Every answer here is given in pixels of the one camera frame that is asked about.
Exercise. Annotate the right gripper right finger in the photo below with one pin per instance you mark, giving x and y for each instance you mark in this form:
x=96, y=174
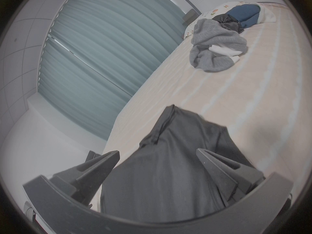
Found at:
x=234, y=177

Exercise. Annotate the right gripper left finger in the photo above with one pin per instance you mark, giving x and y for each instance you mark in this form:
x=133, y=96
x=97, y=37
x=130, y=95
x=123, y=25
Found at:
x=85, y=179

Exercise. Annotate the black T-shirt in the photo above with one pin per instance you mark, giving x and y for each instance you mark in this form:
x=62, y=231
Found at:
x=165, y=174

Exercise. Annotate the bed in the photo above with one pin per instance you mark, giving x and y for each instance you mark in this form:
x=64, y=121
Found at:
x=243, y=101

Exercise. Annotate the pile of clothes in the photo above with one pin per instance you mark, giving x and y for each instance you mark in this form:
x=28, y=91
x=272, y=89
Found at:
x=214, y=40

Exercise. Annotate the black chest of drawers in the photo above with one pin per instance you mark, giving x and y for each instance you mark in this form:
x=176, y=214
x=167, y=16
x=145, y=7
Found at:
x=93, y=156

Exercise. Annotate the blue-green curtain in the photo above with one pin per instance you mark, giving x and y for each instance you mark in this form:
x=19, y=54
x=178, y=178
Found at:
x=80, y=86
x=117, y=33

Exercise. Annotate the grey bedside table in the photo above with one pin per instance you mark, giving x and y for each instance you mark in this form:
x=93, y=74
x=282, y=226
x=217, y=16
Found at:
x=191, y=16

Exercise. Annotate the white printed pillow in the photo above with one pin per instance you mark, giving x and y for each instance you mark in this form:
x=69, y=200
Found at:
x=215, y=10

